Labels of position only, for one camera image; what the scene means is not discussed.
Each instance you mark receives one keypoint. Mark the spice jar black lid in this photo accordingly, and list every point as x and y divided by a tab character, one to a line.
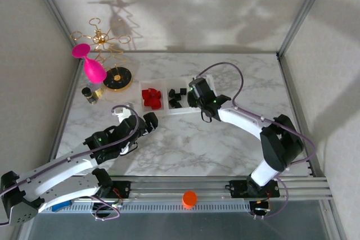
90	96

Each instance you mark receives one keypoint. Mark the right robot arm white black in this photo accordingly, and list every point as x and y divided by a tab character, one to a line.
281	144

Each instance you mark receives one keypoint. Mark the orange plastic cylinder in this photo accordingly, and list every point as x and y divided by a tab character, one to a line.
189	198

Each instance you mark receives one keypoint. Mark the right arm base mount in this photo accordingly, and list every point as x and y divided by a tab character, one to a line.
237	188

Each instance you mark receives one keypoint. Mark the aluminium frame post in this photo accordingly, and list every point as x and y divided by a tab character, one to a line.
306	6
53	12

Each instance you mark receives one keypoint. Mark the aluminium front rail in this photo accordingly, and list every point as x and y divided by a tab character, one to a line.
174	186

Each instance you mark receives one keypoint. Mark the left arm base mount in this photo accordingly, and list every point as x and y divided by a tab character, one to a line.
121	188

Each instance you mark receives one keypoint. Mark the pineapple tin can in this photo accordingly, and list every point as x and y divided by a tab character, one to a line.
99	91

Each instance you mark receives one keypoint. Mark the grey metal panel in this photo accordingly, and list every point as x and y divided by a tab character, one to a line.
168	228

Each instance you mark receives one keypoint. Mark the black lego brick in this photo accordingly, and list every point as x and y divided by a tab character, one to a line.
171	102
178	105
177	96
182	91
171	92

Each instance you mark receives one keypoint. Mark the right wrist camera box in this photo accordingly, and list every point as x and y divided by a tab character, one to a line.
198	86

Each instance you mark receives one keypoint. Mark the aluminium frame side rail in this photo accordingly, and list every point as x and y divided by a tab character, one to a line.
63	116
298	102

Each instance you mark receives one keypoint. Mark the small circuit board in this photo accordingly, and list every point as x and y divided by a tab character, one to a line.
260	209

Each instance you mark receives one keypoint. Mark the pink plastic goblet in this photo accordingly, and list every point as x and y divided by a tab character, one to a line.
94	70

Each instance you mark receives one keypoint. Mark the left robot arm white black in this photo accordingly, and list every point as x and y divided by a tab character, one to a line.
56	183

